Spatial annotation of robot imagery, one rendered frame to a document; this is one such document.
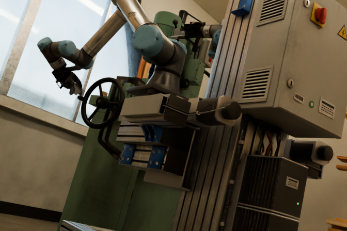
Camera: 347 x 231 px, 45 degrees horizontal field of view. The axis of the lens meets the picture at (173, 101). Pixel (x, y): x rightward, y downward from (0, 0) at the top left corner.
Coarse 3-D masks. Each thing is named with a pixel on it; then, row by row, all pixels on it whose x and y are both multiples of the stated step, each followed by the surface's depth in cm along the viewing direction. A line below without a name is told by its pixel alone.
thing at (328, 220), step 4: (340, 156) 353; (340, 160) 361; (344, 160) 356; (336, 164) 360; (340, 168) 357; (344, 168) 354; (328, 220) 338; (332, 220) 337; (336, 220) 335; (340, 220) 337; (344, 220) 335; (332, 224) 341; (336, 224) 334; (340, 224) 332; (344, 224) 330; (328, 228) 335; (332, 228) 333; (336, 228) 340; (340, 228) 338; (344, 228) 336
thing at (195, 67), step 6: (192, 60) 263; (198, 60) 260; (192, 66) 261; (198, 66) 260; (204, 66) 266; (186, 72) 262; (192, 72) 259; (198, 72) 260; (192, 78) 258; (198, 78) 261; (192, 84) 264; (198, 84) 262
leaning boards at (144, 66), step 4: (140, 60) 413; (144, 60) 415; (140, 64) 411; (144, 64) 415; (148, 64) 415; (140, 68) 411; (144, 68) 413; (148, 68) 415; (140, 72) 411; (144, 72) 411; (136, 76) 408; (140, 76) 411; (144, 76) 411
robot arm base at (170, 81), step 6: (156, 72) 171; (162, 72) 170; (168, 72) 170; (174, 72) 171; (150, 78) 172; (156, 78) 169; (162, 78) 169; (168, 78) 169; (174, 78) 170; (162, 84) 167; (168, 84) 167; (174, 84) 169; (174, 90) 168
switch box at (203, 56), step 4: (204, 40) 276; (208, 40) 274; (204, 44) 275; (208, 44) 273; (200, 48) 275; (204, 48) 273; (208, 48) 272; (200, 52) 274; (204, 52) 272; (208, 52) 272; (200, 56) 273; (204, 56) 271; (208, 56) 273; (204, 60) 270; (208, 60) 273; (212, 60) 278; (208, 64) 274
